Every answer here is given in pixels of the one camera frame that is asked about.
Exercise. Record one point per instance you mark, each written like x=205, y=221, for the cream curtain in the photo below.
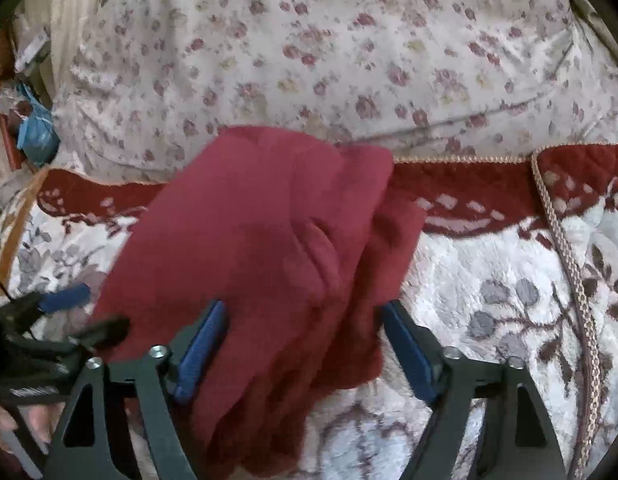
x=74, y=5

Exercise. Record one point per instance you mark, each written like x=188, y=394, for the blue plastic bag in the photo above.
x=36, y=132

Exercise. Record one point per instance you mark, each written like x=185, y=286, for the dark red garment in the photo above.
x=264, y=220

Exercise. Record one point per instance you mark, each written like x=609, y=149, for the floral blanket with red border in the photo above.
x=489, y=260

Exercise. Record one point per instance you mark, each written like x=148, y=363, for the person's left hand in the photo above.
x=39, y=422

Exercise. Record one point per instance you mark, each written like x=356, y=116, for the white quilt with pink flowers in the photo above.
x=339, y=35

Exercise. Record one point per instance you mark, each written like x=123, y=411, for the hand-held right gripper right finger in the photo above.
x=409, y=355

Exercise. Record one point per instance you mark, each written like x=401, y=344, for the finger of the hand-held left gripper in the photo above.
x=106, y=329
x=64, y=298

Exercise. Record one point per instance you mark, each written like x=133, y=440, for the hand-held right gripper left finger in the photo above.
x=199, y=355

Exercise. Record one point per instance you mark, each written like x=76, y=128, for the red-brown board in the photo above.
x=1, y=75

